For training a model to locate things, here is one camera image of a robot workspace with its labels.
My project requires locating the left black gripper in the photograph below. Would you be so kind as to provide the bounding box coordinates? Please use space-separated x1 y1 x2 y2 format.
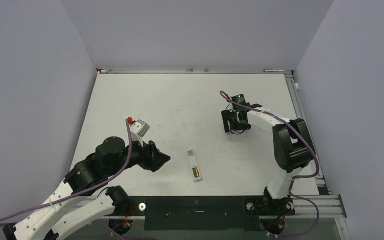
106 134 170 177

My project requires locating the green black AAA battery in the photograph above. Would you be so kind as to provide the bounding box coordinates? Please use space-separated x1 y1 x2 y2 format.
192 168 198 179

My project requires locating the white remote control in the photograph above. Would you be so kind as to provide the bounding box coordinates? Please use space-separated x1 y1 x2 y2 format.
186 150 202 182

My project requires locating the gold AAA battery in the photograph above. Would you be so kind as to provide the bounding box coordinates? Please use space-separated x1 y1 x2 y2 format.
194 167 200 179

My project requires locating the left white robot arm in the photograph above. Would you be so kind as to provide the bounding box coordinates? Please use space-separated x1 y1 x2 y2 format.
3 136 171 240

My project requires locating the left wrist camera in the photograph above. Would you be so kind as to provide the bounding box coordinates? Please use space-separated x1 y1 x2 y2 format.
130 119 151 138

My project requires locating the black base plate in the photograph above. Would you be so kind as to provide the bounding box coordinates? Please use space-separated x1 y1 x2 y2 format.
109 195 296 234

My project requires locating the aluminium frame rail back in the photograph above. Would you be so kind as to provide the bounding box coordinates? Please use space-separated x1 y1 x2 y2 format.
97 68 294 75

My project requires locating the aluminium frame rail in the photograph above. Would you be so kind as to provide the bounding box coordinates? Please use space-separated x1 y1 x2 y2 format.
284 73 349 220
97 68 294 75

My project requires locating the aluminium frame rail right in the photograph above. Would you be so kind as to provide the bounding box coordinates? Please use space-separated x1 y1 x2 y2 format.
284 73 349 220

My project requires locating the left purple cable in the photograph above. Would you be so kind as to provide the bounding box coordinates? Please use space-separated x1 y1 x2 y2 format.
0 117 135 240

